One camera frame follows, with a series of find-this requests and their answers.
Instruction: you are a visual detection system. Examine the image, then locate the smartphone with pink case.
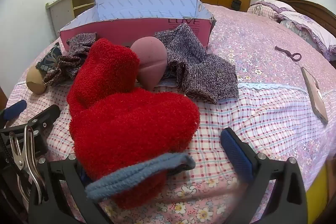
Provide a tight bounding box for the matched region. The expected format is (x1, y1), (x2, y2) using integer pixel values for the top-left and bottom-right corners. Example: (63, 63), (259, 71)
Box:
(301, 67), (329, 125)

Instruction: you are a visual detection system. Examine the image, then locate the pink floral bedspread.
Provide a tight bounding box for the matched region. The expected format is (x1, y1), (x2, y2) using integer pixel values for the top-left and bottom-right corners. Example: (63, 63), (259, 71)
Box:
(5, 2), (336, 224)

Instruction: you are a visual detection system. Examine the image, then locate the pink cardboard box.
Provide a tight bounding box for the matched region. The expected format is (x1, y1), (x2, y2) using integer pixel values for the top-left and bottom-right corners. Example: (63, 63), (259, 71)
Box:
(59, 0), (216, 50)

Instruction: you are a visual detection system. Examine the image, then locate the dark patterned fabric pouch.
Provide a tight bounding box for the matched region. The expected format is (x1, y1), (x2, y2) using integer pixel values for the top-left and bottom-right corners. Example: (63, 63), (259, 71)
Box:
(35, 43), (63, 74)

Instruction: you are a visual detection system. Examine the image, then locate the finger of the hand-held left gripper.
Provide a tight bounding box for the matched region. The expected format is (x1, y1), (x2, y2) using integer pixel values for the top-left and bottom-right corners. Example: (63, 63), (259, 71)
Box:
(0, 100), (28, 122)
(0, 105), (61, 136)

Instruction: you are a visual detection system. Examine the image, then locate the purple frilled pillow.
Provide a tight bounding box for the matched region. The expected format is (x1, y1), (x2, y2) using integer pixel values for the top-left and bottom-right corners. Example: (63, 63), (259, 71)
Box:
(274, 11), (336, 61)
(247, 0), (298, 20)

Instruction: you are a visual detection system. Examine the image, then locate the metal spring clip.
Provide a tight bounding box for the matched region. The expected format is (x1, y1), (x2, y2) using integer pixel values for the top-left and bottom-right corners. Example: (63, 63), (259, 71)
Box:
(9, 125), (47, 205)

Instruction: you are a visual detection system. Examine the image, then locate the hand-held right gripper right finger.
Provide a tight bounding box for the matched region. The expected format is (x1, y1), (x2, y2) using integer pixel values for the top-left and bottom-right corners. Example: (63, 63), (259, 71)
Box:
(220, 127), (308, 224)

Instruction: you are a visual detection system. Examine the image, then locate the dark wooden headboard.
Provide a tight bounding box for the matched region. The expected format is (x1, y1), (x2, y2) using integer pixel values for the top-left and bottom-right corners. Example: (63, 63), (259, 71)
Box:
(273, 0), (336, 31)

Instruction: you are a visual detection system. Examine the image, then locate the beige sock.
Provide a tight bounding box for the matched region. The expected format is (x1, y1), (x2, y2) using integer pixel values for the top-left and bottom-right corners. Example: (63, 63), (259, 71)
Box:
(26, 65), (48, 95)

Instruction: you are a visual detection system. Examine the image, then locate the pink sock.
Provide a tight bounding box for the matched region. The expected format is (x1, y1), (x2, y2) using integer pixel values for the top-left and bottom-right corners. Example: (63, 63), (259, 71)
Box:
(130, 36), (168, 91)

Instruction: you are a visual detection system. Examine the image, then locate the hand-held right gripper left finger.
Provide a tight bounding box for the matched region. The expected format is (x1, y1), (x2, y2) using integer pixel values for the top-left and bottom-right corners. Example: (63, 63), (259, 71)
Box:
(28, 154), (112, 224)

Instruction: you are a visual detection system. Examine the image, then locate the purple mottled knit sock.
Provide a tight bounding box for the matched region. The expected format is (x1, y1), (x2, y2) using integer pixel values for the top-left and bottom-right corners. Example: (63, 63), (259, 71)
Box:
(154, 24), (239, 105)
(43, 32), (98, 87)

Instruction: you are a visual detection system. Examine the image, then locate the cream shelf desk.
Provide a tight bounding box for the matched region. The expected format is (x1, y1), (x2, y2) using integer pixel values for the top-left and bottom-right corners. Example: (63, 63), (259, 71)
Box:
(46, 0), (106, 36)

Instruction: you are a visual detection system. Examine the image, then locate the purple hair tie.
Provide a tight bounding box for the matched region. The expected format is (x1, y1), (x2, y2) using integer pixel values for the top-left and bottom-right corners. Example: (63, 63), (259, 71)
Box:
(275, 45), (302, 62)

